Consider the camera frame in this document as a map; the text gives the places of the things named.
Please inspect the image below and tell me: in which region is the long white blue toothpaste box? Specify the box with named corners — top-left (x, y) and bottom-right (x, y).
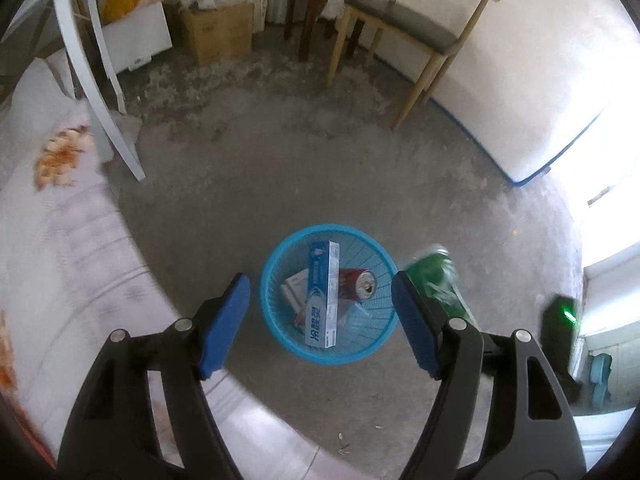
top-left (305, 240), bottom-right (342, 348)

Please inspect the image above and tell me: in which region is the white sack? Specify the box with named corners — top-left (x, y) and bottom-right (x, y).
top-left (12, 57), bottom-right (91, 111)

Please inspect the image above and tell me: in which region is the brown cardboard box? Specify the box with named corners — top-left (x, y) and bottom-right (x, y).
top-left (180, 2), bottom-right (255, 66)

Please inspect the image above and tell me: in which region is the blue plastic basket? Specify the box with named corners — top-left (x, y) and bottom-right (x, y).
top-left (259, 224), bottom-right (401, 365)

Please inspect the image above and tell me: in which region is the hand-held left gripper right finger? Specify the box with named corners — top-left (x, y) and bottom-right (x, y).
top-left (391, 271), bottom-right (587, 480)

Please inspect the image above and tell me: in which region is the green label plastic bottle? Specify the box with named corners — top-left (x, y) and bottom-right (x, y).
top-left (402, 244), bottom-right (483, 333)

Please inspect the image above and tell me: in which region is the red drink can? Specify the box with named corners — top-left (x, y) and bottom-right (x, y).
top-left (339, 268), bottom-right (377, 301)

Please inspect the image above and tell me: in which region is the white cabinet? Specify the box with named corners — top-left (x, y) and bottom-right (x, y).
top-left (97, 0), bottom-right (173, 75)

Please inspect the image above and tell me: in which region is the teal plastic object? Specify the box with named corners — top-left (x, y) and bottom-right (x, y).
top-left (590, 352), bottom-right (613, 401)

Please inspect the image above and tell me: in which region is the white side table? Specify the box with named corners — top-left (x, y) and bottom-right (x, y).
top-left (0, 0), bottom-right (147, 182)

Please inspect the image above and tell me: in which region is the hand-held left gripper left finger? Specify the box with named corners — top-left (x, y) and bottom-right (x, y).
top-left (57, 272), bottom-right (251, 480)

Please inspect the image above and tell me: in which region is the wooden chair with dark seat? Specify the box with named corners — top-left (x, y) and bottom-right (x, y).
top-left (327, 0), bottom-right (501, 131)

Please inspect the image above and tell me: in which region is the orange white medicine box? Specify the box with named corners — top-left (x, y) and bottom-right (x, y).
top-left (279, 268), bottom-right (311, 311)

